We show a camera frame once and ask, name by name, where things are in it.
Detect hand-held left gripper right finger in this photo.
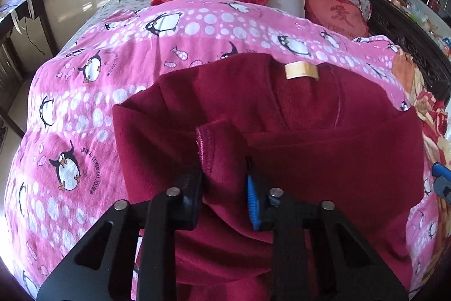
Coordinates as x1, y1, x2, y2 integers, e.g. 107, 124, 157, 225
246, 159, 410, 301

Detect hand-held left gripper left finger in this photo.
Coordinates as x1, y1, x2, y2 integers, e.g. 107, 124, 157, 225
37, 170, 204, 301

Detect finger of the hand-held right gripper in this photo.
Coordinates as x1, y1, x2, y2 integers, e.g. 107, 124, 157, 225
434, 177, 451, 206
432, 162, 451, 182

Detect dark red fleece garment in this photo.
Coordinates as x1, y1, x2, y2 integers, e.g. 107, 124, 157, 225
113, 52, 425, 301

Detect orange floral blanket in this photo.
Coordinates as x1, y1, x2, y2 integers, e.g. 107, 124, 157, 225
391, 50, 451, 189

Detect pink penguin print blanket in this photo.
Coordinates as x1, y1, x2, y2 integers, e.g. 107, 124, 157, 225
3, 0, 445, 301

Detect dark carved wooden headboard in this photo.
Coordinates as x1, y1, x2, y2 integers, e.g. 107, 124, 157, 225
359, 0, 451, 105

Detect dark wooden desk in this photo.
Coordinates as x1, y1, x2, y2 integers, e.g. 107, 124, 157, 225
0, 0, 59, 138

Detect white paper sheet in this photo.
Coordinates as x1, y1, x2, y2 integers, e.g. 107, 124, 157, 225
0, 0, 40, 20

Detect black cable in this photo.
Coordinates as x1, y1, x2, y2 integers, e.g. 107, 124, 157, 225
27, 31, 48, 66

